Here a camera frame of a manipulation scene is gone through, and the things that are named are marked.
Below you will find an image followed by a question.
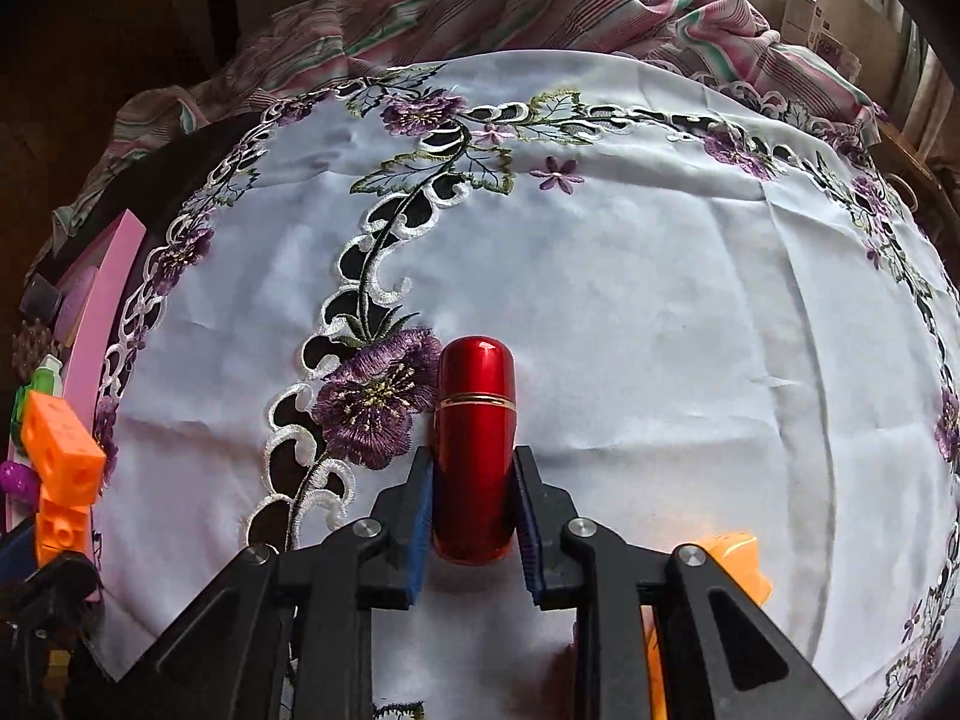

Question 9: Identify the magenta perforated funnel toy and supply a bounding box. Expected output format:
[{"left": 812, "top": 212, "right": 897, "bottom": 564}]
[{"left": 0, "top": 460, "right": 41, "bottom": 509}]

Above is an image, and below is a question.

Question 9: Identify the red metal cylinder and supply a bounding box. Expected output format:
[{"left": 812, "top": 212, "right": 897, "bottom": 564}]
[{"left": 433, "top": 337, "right": 517, "bottom": 566}]

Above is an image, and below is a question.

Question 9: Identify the orange building block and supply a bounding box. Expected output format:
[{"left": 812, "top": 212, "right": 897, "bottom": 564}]
[{"left": 21, "top": 390, "right": 106, "bottom": 567}]

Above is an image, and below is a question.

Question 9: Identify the green toy camera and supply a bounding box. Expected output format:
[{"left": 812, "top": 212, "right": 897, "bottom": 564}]
[{"left": 10, "top": 355, "right": 64, "bottom": 450}]

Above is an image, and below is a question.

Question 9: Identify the orange plastic scoop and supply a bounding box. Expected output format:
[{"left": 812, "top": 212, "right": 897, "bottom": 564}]
[{"left": 643, "top": 532, "right": 773, "bottom": 718}]

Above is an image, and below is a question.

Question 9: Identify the brown gold hair claw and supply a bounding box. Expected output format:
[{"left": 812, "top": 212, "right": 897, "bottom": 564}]
[{"left": 11, "top": 319, "right": 64, "bottom": 383}]

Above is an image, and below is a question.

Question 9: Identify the pink shallow cardboard box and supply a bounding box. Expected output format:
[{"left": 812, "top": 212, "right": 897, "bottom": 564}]
[{"left": 5, "top": 208, "right": 148, "bottom": 533}]

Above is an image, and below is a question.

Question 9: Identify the grey capped black bottle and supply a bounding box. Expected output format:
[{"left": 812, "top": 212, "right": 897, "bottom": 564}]
[{"left": 18, "top": 273, "right": 65, "bottom": 327}]

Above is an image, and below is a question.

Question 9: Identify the white embroidered floral tablecloth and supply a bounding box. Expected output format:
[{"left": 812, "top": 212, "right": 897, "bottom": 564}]
[{"left": 94, "top": 50, "right": 958, "bottom": 718}]

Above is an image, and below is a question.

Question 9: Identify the wooden bedside table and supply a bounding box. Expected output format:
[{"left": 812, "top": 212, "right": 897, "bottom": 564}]
[{"left": 872, "top": 121, "right": 958, "bottom": 238}]

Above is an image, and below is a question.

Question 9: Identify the pink striped bed sheet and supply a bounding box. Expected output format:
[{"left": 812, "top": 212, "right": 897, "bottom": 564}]
[{"left": 41, "top": 0, "right": 884, "bottom": 254}]

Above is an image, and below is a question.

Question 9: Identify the white box on nightstand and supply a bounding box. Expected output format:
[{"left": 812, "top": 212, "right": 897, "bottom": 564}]
[{"left": 781, "top": 0, "right": 823, "bottom": 50}]

